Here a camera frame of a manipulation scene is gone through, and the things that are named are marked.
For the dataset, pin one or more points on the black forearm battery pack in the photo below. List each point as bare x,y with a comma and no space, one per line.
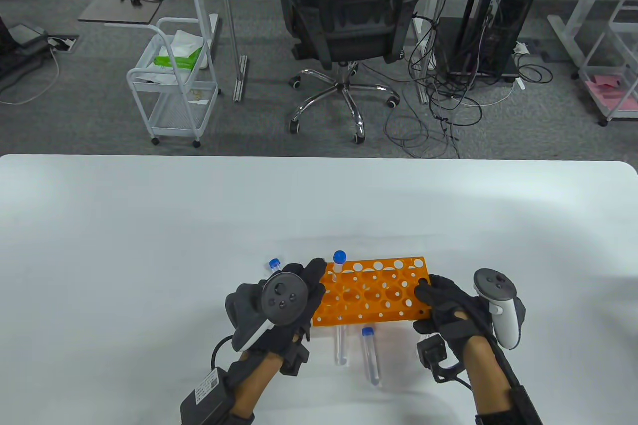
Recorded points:
527,410
207,395

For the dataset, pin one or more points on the green packet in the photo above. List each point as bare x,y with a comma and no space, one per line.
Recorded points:
174,61

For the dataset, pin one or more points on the aluminium post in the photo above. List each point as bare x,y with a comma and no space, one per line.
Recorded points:
240,78

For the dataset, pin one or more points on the person's right forearm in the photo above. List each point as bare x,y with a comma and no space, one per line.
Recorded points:
483,385

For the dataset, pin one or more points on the white desk leg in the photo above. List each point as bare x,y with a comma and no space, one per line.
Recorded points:
424,93
565,31

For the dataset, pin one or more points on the floor socket box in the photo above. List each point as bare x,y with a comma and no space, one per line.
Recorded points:
62,43

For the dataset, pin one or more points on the black office chair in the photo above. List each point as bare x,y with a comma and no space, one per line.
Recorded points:
349,21

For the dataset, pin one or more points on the white power strip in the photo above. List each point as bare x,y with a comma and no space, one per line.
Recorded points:
521,48

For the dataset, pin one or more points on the grey and white controller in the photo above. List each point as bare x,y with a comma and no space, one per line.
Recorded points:
506,325
284,298

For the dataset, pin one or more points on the black computer tower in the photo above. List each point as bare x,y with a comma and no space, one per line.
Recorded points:
498,21

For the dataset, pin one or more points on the orange test tube rack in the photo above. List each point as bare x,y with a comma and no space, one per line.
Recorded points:
359,305

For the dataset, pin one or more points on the pink sheets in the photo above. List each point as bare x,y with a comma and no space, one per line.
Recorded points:
613,96

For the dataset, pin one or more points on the person's left hand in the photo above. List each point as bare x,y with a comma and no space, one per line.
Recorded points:
316,285

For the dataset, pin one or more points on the blue-capped clear test tube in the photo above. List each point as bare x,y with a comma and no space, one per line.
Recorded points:
341,350
274,263
339,256
371,360

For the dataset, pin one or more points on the white rolling cart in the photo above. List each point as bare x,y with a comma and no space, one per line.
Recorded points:
174,116

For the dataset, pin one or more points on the person's right hand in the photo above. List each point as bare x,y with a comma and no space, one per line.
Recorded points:
448,310

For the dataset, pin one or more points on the white cloth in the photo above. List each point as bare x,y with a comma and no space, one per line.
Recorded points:
187,41

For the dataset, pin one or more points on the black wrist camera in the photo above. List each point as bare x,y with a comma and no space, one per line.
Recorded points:
431,353
294,360

